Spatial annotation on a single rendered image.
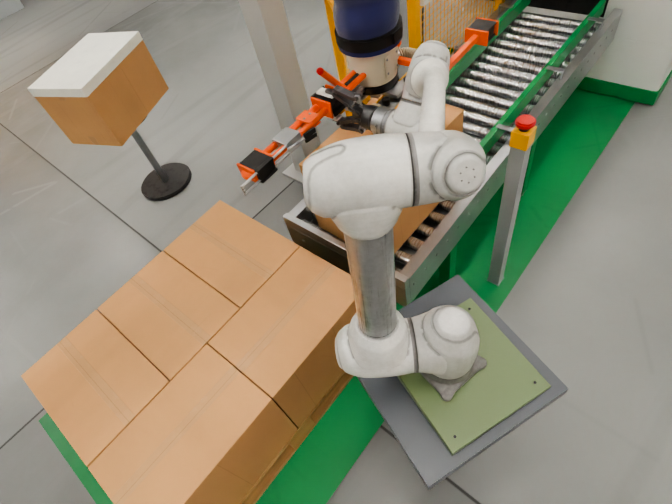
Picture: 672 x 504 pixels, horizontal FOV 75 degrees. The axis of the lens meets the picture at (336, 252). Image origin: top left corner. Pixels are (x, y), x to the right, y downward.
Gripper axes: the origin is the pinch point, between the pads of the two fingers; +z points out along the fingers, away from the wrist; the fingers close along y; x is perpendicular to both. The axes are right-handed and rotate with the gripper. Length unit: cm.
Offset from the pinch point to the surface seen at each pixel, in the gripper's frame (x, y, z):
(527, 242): 78, 127, -53
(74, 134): -32, 56, 195
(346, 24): 15.4, -18.8, -0.2
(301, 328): -49, 72, -8
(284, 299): -43, 72, 8
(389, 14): 24.4, -19.1, -10.3
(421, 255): 4, 67, -32
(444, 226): 22, 67, -32
